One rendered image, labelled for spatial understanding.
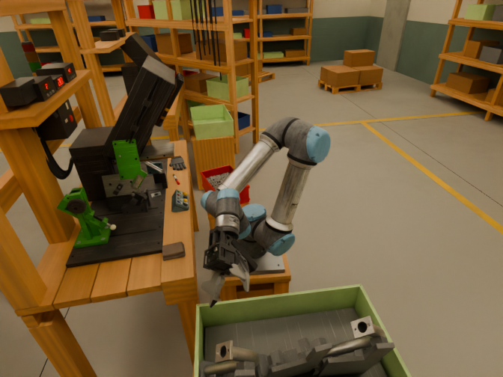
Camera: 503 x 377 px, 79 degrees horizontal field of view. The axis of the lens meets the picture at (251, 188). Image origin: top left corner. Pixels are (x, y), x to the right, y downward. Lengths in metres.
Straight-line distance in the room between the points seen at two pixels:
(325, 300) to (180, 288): 0.60
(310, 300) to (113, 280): 0.82
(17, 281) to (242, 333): 0.84
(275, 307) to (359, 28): 10.76
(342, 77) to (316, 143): 6.26
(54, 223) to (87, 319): 1.05
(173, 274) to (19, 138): 0.83
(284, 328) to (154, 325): 1.32
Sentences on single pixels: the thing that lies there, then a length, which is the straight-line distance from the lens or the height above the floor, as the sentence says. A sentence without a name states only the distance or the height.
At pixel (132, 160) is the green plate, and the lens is 1.76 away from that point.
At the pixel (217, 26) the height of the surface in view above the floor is 1.60.
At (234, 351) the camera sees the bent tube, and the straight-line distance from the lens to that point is 0.82.
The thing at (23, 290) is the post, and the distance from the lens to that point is 1.48.
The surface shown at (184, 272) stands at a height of 0.90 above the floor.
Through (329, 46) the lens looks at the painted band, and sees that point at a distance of 11.21.
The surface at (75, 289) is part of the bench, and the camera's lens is 1.53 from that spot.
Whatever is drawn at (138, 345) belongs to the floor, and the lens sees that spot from 2.34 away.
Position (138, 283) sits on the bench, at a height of 0.88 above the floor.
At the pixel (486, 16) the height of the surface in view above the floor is 1.48.
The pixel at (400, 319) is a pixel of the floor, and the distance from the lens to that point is 2.48.
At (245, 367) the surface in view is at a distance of 0.84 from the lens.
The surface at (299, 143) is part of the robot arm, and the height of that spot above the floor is 1.45.
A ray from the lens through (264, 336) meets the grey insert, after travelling 1.23.
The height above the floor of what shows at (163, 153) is 1.13.
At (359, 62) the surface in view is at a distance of 7.94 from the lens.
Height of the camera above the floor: 1.89
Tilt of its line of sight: 32 degrees down
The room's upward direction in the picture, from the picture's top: 2 degrees counter-clockwise
